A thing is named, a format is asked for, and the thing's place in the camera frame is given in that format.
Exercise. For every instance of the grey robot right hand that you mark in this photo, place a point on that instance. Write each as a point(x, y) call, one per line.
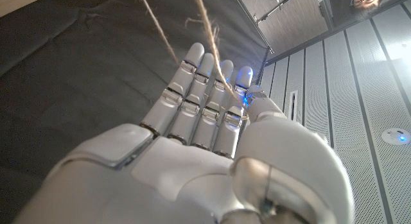
point(180, 179)

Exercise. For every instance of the jute twine strand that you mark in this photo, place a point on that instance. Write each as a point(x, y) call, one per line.
point(210, 34)

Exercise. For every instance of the narrow ceiling vent slot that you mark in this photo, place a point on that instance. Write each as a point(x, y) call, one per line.
point(293, 105)

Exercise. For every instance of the black backdrop curtain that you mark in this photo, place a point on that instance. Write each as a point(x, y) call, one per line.
point(64, 73)

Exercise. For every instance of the black backdrop stand pole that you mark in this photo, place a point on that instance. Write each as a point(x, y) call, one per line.
point(253, 25)

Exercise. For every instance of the round white ceiling sensor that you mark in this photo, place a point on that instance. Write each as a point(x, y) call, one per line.
point(395, 136)

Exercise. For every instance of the person head dark hair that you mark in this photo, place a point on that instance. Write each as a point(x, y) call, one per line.
point(369, 0)

